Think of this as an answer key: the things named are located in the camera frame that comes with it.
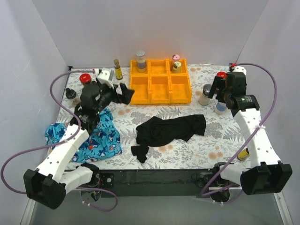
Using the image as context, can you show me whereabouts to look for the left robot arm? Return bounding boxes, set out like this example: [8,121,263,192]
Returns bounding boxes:
[23,83,135,209]

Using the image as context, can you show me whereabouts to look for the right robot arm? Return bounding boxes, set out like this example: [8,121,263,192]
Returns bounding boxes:
[208,72,293,195]

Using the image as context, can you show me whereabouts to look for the black cloth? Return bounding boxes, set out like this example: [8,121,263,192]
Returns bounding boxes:
[131,114,206,164]

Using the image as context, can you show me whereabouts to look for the yellow-lid spice shaker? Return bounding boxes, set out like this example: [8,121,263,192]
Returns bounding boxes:
[172,61,182,73]

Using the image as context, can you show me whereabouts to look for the orange six-compartment bin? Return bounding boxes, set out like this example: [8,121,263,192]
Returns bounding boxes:
[130,59,192,105]

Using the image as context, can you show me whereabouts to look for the pink-lid spice shaker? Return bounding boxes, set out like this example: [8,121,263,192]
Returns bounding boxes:
[172,54,180,63]

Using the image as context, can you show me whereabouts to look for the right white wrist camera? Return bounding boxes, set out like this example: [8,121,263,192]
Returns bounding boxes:
[229,63,247,75]

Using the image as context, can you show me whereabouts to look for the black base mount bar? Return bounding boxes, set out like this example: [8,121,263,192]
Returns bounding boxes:
[81,169,216,197]

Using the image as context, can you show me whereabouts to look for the small black-cap bottle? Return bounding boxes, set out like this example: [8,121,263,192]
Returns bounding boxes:
[65,88,80,106]

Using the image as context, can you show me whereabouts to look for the blue-label spice jar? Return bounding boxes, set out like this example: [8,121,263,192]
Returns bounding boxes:
[135,50,147,73]
[214,102,227,115]

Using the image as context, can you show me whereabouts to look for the grey-lid spice shaker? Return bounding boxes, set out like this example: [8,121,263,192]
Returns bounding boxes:
[198,84,211,106]

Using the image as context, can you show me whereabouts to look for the small yellow-label sauce bottle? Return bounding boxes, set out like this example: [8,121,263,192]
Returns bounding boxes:
[113,59,123,80]

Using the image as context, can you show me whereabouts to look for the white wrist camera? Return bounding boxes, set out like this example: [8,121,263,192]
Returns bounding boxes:
[94,68,114,89]
[229,63,247,75]

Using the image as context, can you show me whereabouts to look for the blue shark-print cloth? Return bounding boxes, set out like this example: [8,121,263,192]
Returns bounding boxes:
[45,108,122,163]

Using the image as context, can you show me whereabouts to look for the red-lid sauce jar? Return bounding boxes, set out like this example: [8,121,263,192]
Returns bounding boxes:
[217,71,227,79]
[79,73,92,86]

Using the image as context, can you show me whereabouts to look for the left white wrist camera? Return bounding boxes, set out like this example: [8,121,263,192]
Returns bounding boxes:
[94,68,114,89]

